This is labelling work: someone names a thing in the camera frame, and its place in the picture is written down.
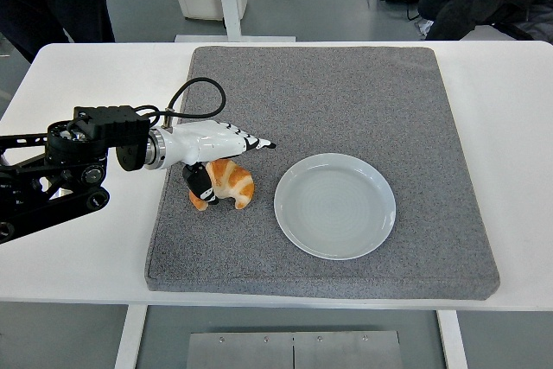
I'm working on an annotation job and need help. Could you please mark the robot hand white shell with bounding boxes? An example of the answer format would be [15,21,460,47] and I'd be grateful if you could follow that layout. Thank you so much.
[162,121,278,207]

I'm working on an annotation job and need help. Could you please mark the croissant bread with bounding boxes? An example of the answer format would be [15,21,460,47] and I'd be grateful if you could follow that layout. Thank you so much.
[189,159,256,211]

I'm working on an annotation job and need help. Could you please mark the pale grey round plate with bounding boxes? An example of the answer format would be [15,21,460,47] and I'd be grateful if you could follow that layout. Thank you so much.
[273,152,397,261]

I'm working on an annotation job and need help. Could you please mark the grey metal plate with screws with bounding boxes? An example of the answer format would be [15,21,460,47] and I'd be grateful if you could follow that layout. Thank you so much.
[186,330,404,369]

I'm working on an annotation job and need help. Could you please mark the grey fabric mat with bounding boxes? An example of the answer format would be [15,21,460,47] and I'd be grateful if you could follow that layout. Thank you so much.
[143,45,501,302]

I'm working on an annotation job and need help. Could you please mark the white table leg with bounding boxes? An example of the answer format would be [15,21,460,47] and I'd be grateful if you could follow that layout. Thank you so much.
[435,310,470,369]
[114,304,149,369]

